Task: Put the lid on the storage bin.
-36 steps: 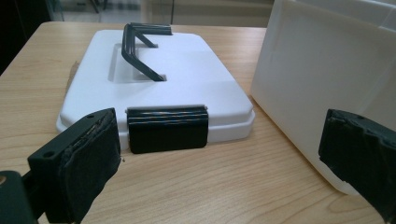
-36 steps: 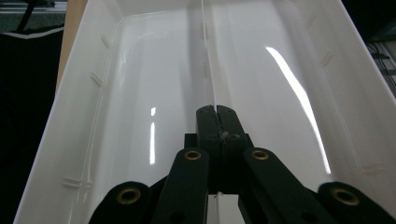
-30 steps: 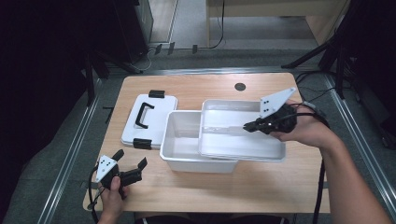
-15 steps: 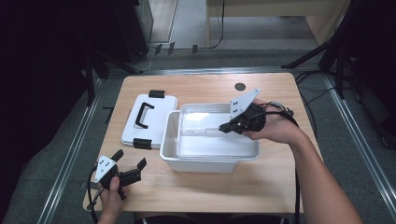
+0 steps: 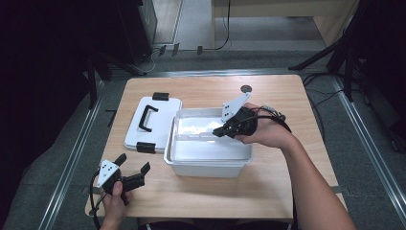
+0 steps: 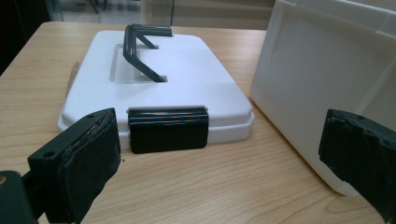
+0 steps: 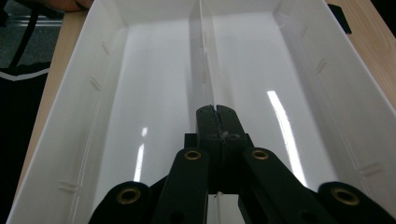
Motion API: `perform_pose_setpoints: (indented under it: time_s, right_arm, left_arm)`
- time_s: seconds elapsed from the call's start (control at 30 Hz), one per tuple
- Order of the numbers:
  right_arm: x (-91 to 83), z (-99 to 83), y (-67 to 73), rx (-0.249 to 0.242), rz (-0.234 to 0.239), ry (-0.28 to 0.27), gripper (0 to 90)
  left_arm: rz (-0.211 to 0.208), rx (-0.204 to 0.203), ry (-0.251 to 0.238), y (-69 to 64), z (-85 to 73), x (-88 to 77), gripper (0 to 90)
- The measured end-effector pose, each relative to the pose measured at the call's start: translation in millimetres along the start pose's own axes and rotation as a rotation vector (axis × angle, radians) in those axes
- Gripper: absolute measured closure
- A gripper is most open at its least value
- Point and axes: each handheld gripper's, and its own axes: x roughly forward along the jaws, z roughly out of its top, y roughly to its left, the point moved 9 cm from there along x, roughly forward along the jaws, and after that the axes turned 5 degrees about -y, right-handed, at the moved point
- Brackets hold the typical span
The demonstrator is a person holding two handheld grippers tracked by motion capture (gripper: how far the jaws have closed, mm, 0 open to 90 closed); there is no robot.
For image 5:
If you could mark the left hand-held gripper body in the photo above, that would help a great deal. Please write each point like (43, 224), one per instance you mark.
(107, 172)

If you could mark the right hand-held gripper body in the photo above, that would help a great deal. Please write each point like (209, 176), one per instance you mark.
(236, 108)

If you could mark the white divided tray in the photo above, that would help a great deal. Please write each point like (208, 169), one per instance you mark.
(207, 148)

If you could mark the white plastic storage box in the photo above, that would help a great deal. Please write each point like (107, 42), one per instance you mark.
(207, 169)

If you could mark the person's left hand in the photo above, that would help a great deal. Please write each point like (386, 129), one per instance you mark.
(113, 204)

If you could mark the person's right hand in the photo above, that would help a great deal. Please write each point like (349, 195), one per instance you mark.
(268, 131)

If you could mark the dark round table grommet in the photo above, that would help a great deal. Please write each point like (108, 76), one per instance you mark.
(245, 88)

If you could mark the person's dark pants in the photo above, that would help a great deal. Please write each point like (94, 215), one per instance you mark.
(207, 225)

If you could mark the black metal stand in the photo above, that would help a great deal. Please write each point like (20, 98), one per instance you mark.
(95, 73)

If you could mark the light wooden desk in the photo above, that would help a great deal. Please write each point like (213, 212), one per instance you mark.
(271, 8)

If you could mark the black tripod stand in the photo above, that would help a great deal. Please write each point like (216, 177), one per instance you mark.
(338, 44)

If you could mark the black cabinet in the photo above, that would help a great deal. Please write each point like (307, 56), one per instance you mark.
(135, 28)

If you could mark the metal floor rail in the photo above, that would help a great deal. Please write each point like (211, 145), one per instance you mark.
(370, 140)
(223, 72)
(73, 153)

